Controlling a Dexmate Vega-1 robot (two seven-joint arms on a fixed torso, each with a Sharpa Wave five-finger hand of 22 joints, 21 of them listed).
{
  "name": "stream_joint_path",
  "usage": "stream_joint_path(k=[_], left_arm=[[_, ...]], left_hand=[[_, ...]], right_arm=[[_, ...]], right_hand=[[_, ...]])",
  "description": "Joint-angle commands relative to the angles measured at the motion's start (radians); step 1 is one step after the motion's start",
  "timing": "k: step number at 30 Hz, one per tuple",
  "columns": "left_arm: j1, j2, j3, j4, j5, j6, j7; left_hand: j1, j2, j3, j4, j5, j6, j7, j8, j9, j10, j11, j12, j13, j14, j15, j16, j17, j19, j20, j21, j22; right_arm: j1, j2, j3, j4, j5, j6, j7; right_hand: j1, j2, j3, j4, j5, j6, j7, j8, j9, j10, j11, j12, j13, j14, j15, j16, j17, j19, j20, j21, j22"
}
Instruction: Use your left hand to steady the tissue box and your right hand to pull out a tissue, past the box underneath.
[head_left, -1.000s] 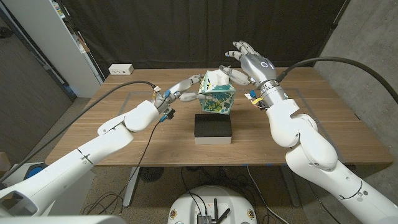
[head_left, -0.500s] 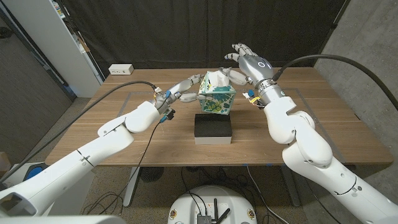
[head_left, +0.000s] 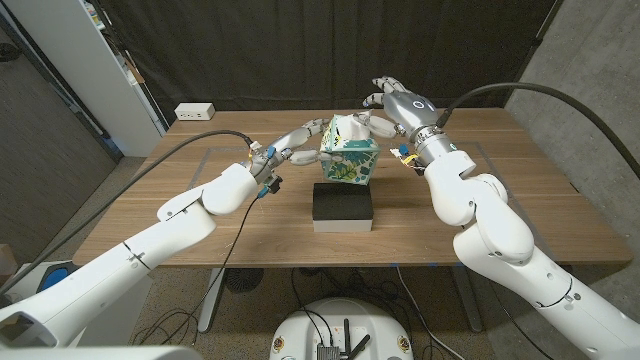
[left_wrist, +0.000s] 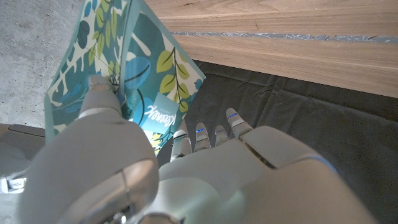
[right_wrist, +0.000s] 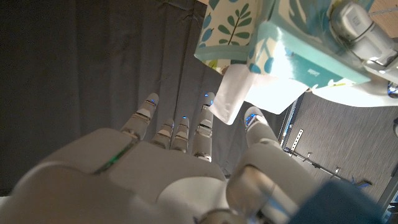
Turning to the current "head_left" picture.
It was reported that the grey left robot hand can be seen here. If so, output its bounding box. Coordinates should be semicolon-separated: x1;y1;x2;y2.
248;117;345;182

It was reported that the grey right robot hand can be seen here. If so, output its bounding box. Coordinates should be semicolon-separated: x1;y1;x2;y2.
353;75;447;142

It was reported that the white tissue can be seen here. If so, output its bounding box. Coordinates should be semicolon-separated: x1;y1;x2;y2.
335;110;374;139

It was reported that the teal floral tissue box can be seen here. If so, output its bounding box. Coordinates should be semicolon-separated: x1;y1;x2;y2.
319;113;381;186

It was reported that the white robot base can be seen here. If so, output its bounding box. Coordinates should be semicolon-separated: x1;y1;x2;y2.
268;297;415;360

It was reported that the black and white box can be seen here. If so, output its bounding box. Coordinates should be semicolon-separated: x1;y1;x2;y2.
311;182;375;234

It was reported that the brown cardboard box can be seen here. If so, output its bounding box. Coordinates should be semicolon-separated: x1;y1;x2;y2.
0;243;19;286

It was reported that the black curtain backdrop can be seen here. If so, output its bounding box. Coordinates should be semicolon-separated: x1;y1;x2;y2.
97;0;559;126

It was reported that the white power strip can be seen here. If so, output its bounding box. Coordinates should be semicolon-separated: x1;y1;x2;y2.
173;102;216;122

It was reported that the black backdrop stand pole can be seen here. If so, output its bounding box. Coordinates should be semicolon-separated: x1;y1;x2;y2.
501;0;566;107

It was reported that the black round slatted disc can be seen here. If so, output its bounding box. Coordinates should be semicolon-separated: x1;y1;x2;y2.
222;268;265;294

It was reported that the white table leg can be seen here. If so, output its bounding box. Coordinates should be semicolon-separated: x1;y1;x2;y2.
197;268;226;334

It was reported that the grey table leg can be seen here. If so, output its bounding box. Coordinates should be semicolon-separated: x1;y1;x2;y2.
449;266;485;334

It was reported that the black router with antennas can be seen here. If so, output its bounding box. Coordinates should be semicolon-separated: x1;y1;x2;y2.
315;317;372;360

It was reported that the white storage cabinet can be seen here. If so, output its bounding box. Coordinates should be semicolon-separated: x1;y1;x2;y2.
2;0;169;158

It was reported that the blue foot pedal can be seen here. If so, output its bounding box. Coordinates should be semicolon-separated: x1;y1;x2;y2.
38;268;70;293

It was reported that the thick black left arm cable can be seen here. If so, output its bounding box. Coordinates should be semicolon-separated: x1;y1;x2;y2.
0;129;254;296

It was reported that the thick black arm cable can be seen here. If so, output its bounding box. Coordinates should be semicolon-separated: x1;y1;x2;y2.
435;82;640;179
0;129;254;296

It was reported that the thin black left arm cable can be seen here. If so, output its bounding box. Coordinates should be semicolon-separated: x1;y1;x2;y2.
132;197;261;346

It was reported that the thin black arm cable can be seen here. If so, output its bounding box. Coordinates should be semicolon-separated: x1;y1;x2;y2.
132;197;261;346
487;279;544;360

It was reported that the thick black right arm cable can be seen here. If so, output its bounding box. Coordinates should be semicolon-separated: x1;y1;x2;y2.
435;82;640;179

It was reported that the black frame rail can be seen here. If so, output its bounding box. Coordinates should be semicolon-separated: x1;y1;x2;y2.
0;9;125;164

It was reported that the white floor cable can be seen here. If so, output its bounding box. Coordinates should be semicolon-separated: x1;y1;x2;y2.
397;266;466;360

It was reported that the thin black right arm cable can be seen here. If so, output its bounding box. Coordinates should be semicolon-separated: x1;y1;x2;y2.
487;279;544;360

